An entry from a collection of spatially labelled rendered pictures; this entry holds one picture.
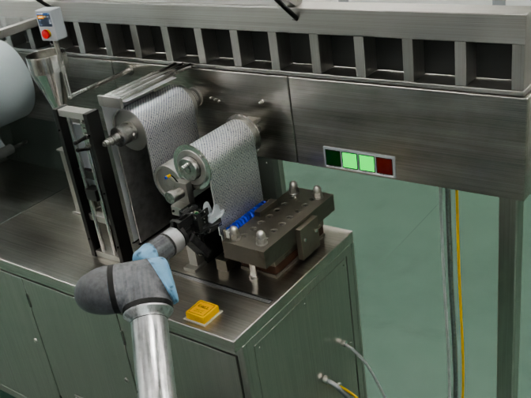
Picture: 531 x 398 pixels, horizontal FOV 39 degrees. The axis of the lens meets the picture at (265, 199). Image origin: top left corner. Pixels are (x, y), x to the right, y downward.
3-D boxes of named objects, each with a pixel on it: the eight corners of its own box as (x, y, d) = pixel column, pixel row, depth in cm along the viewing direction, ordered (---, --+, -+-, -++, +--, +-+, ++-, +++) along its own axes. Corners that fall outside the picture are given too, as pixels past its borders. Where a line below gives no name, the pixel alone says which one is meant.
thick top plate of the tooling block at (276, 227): (224, 257, 230) (221, 241, 227) (295, 201, 258) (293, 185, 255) (265, 269, 221) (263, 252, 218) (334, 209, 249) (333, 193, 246)
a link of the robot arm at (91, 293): (63, 323, 168) (103, 313, 216) (111, 314, 168) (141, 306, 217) (56, 272, 169) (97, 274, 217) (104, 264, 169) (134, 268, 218)
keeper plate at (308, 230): (298, 259, 235) (295, 229, 230) (315, 244, 242) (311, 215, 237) (305, 260, 234) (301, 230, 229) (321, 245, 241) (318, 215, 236)
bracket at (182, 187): (182, 271, 240) (165, 186, 226) (195, 260, 244) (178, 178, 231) (194, 274, 237) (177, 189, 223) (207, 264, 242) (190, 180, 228)
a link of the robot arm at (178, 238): (178, 258, 213) (158, 253, 217) (189, 250, 216) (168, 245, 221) (174, 235, 209) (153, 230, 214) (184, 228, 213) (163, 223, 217)
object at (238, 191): (219, 235, 233) (209, 182, 225) (262, 202, 249) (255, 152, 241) (220, 235, 233) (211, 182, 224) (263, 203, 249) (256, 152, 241)
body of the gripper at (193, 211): (209, 206, 220) (183, 225, 212) (214, 231, 224) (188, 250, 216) (190, 201, 224) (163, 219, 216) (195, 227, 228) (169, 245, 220)
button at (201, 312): (186, 318, 216) (185, 311, 215) (201, 306, 221) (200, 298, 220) (205, 324, 212) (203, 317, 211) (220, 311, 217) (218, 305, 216)
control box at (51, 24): (39, 42, 242) (30, 12, 237) (52, 36, 247) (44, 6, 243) (54, 43, 239) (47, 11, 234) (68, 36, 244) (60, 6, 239)
